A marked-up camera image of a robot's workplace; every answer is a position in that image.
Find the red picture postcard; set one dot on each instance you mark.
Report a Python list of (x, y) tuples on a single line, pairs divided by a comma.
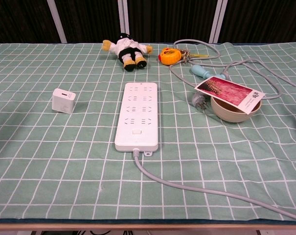
[(226, 89)]

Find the white partition frame post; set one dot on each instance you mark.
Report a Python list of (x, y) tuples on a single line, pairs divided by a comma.
[(57, 22), (217, 22), (123, 17)]

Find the white power strip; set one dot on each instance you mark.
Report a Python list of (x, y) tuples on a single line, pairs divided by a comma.
[(138, 137)]

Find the yellow duck toy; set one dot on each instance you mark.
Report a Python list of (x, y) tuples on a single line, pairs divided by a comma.
[(171, 56)]

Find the beige bowl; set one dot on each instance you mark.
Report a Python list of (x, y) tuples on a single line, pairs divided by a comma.
[(231, 116)]

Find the white charger adapter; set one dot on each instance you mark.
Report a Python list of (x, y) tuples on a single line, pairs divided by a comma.
[(62, 102)]

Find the green checked tablecloth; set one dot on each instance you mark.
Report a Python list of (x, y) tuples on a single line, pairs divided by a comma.
[(64, 159)]

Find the black white plush doll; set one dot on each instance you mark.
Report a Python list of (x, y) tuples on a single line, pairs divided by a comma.
[(128, 46)]

